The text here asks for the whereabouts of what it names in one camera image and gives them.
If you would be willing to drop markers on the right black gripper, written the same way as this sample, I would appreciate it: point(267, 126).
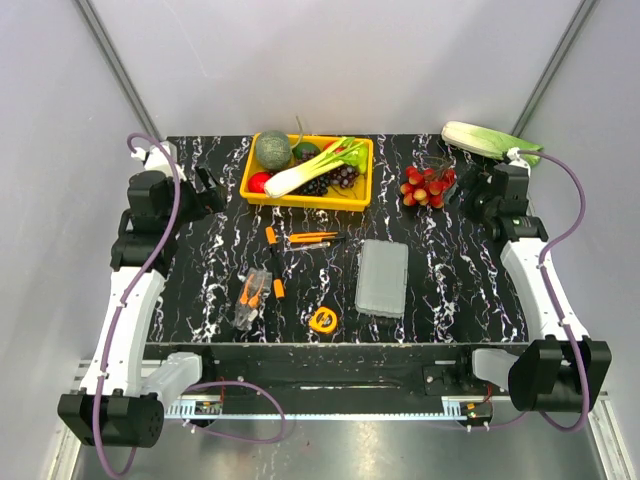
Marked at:
point(473, 192)

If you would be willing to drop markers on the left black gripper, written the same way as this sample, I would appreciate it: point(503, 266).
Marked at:
point(201, 191)

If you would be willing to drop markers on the orange utility knife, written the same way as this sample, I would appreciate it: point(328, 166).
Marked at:
point(314, 237)

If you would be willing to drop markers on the orange black screwdriver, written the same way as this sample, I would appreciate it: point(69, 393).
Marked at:
point(276, 264)

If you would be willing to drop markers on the grey plastic tool case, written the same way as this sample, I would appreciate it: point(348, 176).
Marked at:
point(382, 279)

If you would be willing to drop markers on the clear test pen screwdriver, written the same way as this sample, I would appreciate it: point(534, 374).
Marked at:
point(310, 246)

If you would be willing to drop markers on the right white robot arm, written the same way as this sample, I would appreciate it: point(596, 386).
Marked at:
point(562, 369)

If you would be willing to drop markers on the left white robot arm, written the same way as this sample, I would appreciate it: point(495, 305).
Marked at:
point(116, 405)

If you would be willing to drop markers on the red cherry bunch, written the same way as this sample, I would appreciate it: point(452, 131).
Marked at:
point(427, 187)

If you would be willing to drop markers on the napa cabbage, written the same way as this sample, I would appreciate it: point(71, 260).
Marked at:
point(483, 141)

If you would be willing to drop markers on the red apple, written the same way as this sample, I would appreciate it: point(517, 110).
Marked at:
point(256, 183)

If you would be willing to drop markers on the green cantaloupe melon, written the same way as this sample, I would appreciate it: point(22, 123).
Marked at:
point(273, 150)

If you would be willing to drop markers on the orange pliers in bag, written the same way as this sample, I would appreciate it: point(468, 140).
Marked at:
point(255, 290)

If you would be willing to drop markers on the green fruit in tray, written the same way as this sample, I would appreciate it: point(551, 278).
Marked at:
point(305, 151)

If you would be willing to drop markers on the yellow plastic tray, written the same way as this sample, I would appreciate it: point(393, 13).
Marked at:
point(356, 199)

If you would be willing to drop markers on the dark purple grape bunch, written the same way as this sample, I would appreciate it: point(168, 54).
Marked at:
point(339, 179)

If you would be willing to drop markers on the white green leek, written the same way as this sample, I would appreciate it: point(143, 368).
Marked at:
point(343, 152)

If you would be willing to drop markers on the yellow tape measure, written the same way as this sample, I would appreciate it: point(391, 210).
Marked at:
point(324, 320)

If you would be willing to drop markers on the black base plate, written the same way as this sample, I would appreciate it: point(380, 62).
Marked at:
point(323, 379)

